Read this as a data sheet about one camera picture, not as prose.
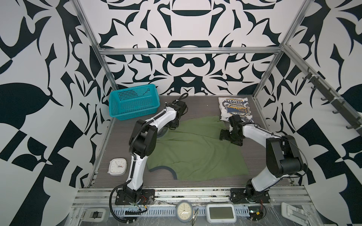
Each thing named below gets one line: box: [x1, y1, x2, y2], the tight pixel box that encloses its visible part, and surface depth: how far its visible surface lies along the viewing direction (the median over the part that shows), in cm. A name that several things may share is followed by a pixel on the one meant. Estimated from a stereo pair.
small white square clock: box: [107, 158, 128, 176], surface depth 83 cm
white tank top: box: [218, 97, 254, 123], surface depth 110 cm
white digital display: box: [205, 203, 237, 224], surface depth 68 cm
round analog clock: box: [175, 200, 194, 223], surface depth 69 cm
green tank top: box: [146, 115, 250, 181], surface depth 89 cm
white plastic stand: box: [280, 201, 309, 226], surface depth 70 cm
